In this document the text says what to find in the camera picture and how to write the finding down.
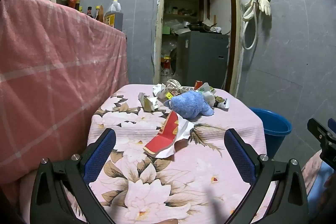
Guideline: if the white and black wrapper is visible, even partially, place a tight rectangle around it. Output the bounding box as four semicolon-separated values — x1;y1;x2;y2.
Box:
214;95;230;110

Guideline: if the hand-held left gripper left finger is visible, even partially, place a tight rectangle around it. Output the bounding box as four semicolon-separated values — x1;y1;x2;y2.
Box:
29;128;116;224

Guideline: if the pink and blue cloth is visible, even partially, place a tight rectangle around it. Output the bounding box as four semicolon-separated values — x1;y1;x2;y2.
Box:
301;150;336;204

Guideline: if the blue plush toy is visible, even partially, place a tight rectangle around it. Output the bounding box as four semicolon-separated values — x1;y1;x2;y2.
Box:
163;90;215;119

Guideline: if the wooden door frame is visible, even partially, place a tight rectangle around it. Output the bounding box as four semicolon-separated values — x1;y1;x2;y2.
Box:
152;0;244;97

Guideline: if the white and green wrapper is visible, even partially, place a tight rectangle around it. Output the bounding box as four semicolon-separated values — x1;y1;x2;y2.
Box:
196;82;217;107

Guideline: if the pink plaid cloth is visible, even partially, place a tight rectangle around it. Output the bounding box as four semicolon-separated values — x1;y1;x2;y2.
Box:
0;0;130;188

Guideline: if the crumpled white paper scrap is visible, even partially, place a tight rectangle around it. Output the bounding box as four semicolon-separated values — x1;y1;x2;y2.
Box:
138;92;159;112

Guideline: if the large cooking oil bottle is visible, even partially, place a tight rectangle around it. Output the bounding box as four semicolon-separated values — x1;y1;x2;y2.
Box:
104;0;124;32

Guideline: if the white hose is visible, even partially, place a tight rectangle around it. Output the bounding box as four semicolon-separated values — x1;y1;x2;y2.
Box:
241;0;261;51

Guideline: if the red and white paper wrapper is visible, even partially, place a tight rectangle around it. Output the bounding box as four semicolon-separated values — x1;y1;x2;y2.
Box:
143;110;195;159

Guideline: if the yellow cap sauce bottle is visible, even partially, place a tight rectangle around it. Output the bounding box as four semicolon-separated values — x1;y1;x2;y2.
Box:
94;5;104;24

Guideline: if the blue plastic bucket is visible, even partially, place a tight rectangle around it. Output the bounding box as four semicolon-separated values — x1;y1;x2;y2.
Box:
248;107;293;159

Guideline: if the pink floral tablecloth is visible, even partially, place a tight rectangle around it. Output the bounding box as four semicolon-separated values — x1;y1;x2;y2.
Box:
87;84;269;224

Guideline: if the white knotted printed bag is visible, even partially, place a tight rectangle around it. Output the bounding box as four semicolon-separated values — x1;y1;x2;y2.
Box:
161;79;195;98

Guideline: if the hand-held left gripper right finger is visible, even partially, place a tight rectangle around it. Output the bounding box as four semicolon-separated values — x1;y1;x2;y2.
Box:
224;128;309;224

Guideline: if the cream rubber glove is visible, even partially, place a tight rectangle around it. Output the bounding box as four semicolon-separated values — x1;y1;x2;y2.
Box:
259;0;272;16

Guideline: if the black wok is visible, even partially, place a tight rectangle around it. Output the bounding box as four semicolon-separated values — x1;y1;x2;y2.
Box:
186;22;211;32

